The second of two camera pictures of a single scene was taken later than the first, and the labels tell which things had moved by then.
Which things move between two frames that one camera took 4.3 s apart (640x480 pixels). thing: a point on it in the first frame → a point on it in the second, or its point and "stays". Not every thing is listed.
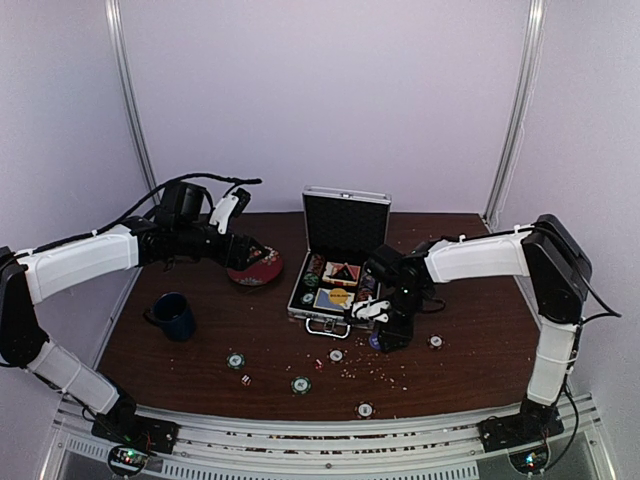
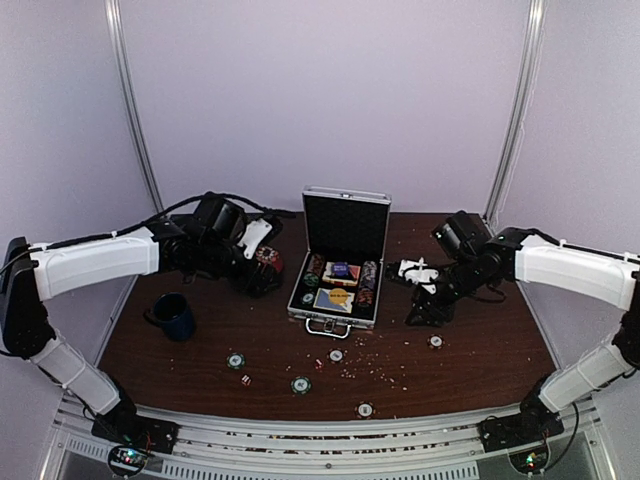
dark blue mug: (173, 315) stays
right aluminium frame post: (531, 56) stays
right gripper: (400, 337) → (430, 308)
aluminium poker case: (342, 228) stays
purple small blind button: (374, 341) → (340, 269)
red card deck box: (341, 273) stays
